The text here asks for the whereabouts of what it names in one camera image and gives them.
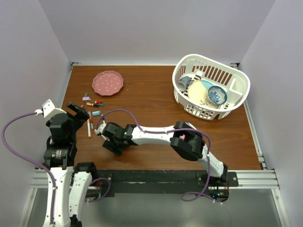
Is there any purple highlighter cap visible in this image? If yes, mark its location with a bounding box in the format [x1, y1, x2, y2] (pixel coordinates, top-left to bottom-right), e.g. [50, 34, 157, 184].
[82, 96, 91, 101]

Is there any light blue highlighter cap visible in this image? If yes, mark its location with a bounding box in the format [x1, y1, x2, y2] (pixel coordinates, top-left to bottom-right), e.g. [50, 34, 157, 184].
[92, 111, 101, 116]

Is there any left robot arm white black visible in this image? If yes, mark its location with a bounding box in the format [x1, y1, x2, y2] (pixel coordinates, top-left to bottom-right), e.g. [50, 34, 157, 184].
[42, 99, 98, 227]

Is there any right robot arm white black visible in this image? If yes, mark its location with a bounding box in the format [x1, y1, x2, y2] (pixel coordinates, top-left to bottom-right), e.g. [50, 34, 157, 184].
[95, 122, 228, 186]

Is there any red clear pen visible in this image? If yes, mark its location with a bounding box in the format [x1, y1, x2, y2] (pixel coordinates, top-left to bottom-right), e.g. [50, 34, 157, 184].
[88, 111, 94, 130]

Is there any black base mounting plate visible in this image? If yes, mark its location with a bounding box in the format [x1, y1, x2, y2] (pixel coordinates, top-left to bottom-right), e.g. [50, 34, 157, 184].
[71, 169, 239, 198]

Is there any pink polka dot plate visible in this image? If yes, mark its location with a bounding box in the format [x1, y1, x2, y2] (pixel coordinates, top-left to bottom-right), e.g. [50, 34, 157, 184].
[92, 71, 124, 96]

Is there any grey blue mug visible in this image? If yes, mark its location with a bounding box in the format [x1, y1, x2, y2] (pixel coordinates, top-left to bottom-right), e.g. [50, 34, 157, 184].
[176, 76, 193, 92]

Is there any pale yellow blue plate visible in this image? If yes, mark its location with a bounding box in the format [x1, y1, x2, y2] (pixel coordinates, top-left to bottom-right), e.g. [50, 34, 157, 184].
[187, 80, 218, 109]

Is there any white plastic basket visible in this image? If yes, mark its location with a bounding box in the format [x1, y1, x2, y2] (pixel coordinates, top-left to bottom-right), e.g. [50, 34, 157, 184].
[172, 54, 250, 120]

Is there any blue patterned bowl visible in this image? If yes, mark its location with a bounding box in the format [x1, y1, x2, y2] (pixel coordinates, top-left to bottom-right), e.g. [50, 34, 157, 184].
[208, 86, 227, 105]

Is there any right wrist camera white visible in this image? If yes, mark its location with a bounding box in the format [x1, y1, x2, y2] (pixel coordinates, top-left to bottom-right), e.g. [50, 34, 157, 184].
[94, 123, 107, 136]

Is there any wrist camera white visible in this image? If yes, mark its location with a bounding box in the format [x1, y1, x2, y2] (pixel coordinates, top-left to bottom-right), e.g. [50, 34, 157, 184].
[35, 99, 67, 120]
[94, 123, 107, 136]

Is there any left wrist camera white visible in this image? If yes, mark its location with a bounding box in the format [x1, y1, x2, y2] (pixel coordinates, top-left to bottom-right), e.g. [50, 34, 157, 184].
[35, 99, 67, 120]

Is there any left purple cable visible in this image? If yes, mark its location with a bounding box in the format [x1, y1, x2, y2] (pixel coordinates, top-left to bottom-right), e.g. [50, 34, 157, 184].
[1, 111, 111, 225]

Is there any purple cable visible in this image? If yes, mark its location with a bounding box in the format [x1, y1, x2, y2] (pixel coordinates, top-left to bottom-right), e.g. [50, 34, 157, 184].
[96, 108, 212, 202]
[1, 111, 111, 225]

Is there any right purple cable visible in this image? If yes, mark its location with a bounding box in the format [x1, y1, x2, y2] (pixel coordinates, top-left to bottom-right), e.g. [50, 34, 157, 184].
[96, 108, 212, 202]

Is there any aluminium frame rail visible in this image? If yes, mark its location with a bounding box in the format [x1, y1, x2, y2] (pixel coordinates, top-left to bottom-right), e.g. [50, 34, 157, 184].
[29, 169, 280, 189]

